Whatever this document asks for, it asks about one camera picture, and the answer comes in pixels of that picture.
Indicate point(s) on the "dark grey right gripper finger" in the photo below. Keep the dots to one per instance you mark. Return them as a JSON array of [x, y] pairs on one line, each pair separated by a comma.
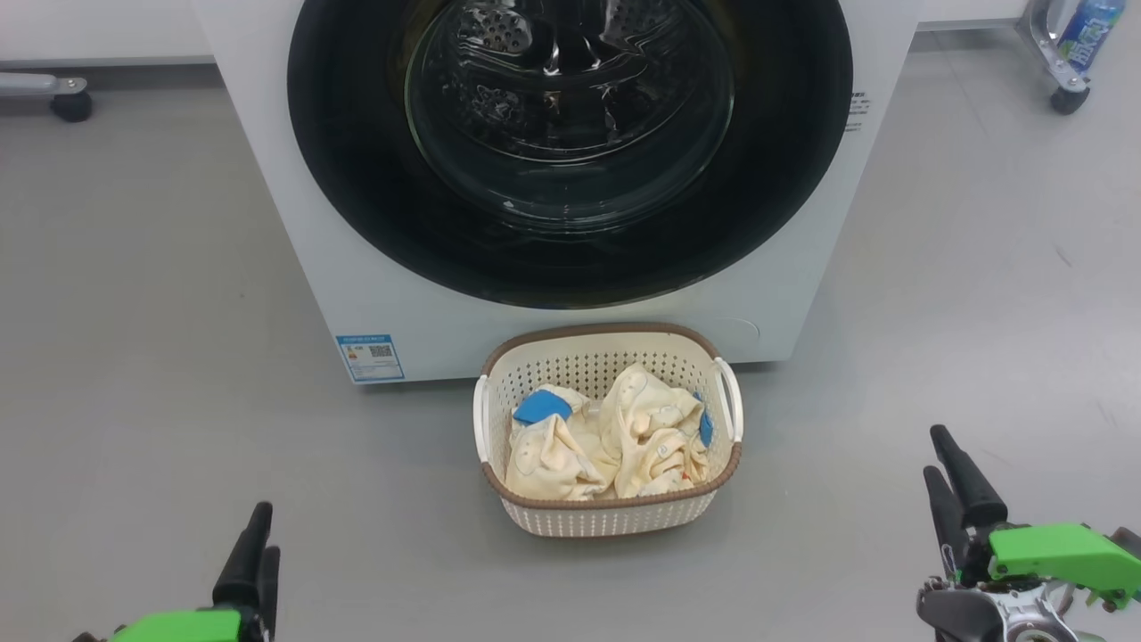
[[973, 495], [947, 522]]

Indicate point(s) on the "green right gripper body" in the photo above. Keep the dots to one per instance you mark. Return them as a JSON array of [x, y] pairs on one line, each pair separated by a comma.
[[1061, 553]]

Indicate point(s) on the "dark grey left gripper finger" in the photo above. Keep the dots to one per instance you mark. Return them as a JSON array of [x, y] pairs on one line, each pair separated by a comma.
[[245, 562], [270, 593]]

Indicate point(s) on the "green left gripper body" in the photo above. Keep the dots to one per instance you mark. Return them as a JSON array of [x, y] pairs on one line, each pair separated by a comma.
[[178, 627]]

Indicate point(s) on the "cream garment with blue cuff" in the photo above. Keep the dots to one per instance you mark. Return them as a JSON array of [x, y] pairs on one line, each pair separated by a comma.
[[544, 459], [651, 428]]

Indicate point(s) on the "washing machine glass door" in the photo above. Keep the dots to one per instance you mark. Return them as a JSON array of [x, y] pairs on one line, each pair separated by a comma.
[[357, 178]]

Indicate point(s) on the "white front-load washing machine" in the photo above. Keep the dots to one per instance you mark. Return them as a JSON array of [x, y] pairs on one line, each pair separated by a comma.
[[267, 178]]

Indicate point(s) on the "blue energy label sticker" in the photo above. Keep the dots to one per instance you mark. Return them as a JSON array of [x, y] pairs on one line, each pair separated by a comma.
[[370, 357]]

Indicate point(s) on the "cream laundry basket brown rim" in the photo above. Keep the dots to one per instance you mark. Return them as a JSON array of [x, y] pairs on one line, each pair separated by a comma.
[[606, 517]]

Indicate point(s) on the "metal partition foot with caster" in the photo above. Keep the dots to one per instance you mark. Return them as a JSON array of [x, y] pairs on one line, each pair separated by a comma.
[[1056, 67]]

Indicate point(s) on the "blue plastic drink bottle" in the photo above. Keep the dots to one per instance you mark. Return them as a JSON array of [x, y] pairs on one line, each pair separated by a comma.
[[1089, 31]]

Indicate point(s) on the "grey partition foot with casters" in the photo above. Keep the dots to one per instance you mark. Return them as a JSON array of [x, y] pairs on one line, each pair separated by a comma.
[[53, 89]]

